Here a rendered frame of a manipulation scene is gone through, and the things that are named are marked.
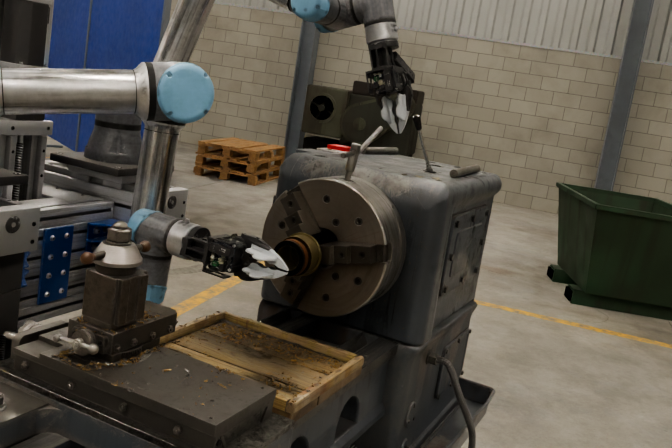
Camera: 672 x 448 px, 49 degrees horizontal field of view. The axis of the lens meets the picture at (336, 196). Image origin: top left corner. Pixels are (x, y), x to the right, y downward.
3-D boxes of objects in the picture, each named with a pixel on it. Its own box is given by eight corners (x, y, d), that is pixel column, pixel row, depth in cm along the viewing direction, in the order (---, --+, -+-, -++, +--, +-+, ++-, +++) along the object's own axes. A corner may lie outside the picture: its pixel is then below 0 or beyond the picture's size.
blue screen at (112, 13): (-3, 142, 940) (13, -45, 904) (61, 147, 987) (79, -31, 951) (97, 220, 613) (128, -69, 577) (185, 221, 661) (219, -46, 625)
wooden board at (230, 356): (219, 326, 167) (222, 309, 166) (362, 374, 152) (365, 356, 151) (128, 362, 140) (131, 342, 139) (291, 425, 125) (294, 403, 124)
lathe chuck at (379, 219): (267, 281, 181) (297, 159, 175) (381, 329, 169) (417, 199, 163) (248, 288, 173) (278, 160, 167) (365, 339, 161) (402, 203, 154)
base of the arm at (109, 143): (70, 154, 187) (74, 116, 185) (111, 153, 201) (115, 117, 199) (117, 165, 181) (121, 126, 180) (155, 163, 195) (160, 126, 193)
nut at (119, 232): (117, 238, 117) (120, 217, 117) (137, 244, 116) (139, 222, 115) (100, 241, 114) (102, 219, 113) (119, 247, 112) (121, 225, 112)
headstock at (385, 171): (345, 261, 245) (364, 146, 239) (483, 299, 225) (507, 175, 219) (249, 296, 192) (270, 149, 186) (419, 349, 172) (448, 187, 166)
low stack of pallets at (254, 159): (227, 166, 1054) (231, 136, 1048) (283, 177, 1037) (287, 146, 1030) (190, 174, 933) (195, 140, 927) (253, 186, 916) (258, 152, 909)
